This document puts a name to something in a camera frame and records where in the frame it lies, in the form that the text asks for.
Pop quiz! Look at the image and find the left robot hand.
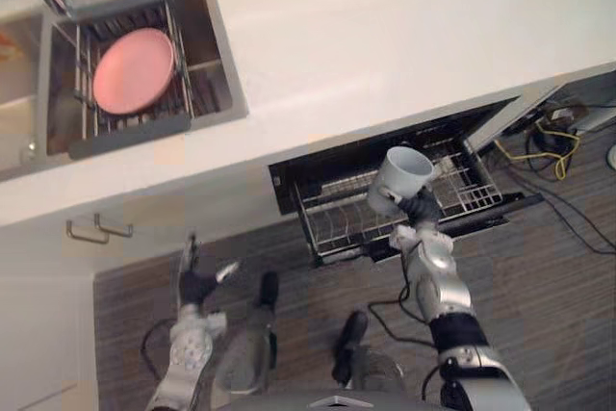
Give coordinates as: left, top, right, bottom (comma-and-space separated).
178, 233, 241, 309

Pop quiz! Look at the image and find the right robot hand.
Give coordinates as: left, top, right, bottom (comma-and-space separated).
383, 184, 442, 230

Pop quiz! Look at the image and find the white ceramic cup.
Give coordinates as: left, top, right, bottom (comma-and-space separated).
366, 145, 436, 217

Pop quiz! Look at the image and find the black dishwasher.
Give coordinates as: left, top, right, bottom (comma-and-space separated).
267, 97, 545, 269

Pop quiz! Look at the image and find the metal sink drying rack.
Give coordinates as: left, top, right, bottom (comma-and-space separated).
66, 0, 194, 161

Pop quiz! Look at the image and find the stainless steel sink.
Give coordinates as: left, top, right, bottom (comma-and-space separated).
0, 0, 249, 183

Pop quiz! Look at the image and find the silver left robot leg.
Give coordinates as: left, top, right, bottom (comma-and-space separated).
215, 270, 281, 396

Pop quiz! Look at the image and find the silver robot leg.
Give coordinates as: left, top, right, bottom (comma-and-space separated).
330, 309, 406, 392
215, 270, 281, 396

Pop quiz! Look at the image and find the silver right robot leg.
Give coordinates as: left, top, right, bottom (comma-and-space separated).
330, 309, 406, 392

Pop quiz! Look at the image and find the grey robot torso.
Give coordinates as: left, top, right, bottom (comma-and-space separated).
225, 384, 427, 411

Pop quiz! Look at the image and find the pink round plate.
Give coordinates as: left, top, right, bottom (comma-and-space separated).
91, 28, 175, 116

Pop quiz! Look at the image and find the wire dishwasher rack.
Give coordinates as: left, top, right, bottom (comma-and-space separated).
293, 137, 504, 258

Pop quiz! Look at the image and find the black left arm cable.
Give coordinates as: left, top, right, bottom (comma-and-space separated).
140, 318, 180, 378

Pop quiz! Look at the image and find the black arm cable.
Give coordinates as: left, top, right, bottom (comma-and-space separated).
367, 256, 437, 348
140, 318, 180, 378

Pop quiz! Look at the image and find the silver cabinet handle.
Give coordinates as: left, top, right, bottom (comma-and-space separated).
65, 219, 111, 244
93, 213, 135, 239

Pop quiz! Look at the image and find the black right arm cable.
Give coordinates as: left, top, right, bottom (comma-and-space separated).
367, 256, 437, 348

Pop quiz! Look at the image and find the yellow cable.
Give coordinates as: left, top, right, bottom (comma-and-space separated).
494, 120, 581, 181

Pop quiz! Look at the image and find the black floor cable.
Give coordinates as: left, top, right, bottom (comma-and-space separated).
500, 160, 616, 256

